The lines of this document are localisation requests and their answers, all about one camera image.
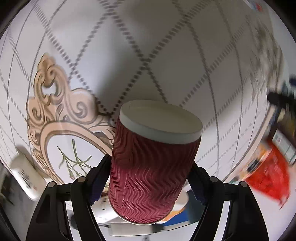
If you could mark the dark bottle with label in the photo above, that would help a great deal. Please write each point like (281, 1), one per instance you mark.
(284, 141)

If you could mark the red corrugated paper cup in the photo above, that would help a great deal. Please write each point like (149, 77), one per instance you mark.
(154, 148)

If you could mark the floral diamond pattern tablecloth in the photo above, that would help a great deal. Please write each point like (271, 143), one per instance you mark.
(68, 66)

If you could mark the white paper cup calligraphy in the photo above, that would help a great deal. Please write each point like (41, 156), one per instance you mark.
(31, 182)

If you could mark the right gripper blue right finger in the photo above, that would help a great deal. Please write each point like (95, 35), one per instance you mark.
(244, 221)

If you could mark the red plastic bag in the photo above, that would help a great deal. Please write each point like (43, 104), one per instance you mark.
(271, 177)

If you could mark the orange and white cup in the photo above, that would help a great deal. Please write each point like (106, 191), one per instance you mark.
(179, 206)

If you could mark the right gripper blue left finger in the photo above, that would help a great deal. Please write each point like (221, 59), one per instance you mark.
(49, 220)

